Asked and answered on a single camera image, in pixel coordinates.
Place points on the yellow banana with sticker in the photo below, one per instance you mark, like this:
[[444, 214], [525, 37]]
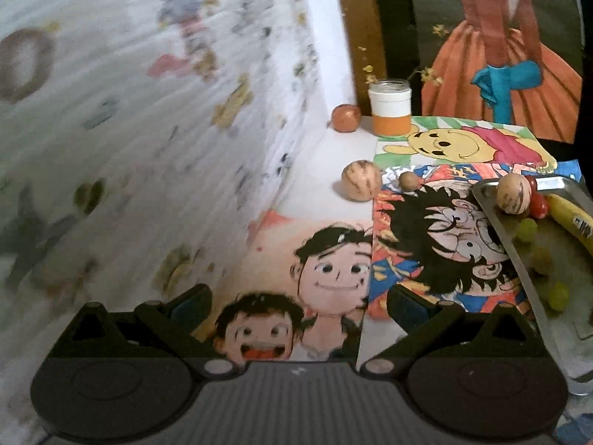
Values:
[[570, 215]]

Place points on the reddish apple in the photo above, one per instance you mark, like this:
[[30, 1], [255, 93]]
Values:
[[346, 117]]

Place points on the small red tomato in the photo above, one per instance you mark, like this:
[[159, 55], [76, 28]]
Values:
[[532, 184]]

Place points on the red round fruit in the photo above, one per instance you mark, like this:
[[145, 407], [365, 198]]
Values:
[[538, 206]]

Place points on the metal tray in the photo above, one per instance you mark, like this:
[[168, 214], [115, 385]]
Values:
[[570, 333]]

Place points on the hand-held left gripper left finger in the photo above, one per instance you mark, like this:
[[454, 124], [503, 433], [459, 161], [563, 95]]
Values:
[[194, 307]]

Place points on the spiky black hair drawing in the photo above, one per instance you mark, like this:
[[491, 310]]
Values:
[[426, 231]]

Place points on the wooden frame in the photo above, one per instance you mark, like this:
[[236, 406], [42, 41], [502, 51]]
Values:
[[354, 18]]

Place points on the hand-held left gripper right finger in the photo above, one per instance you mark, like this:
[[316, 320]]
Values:
[[405, 308]]

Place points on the painting with orange dress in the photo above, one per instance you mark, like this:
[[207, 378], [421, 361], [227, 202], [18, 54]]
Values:
[[463, 88]]

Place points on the yellow bear drawing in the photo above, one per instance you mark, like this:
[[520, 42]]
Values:
[[463, 148]]

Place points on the tan striped round fruit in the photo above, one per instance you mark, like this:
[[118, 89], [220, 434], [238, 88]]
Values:
[[513, 193], [361, 181]]

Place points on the cartoon children drawing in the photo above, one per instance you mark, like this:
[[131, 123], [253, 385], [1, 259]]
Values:
[[333, 278]]

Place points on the cartoon printed white blanket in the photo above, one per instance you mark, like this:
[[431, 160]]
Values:
[[116, 125]]

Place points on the jar with orange contents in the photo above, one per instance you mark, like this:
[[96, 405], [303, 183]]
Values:
[[390, 111]]

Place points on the small brown round fruit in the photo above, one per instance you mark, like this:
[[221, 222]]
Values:
[[408, 181]]

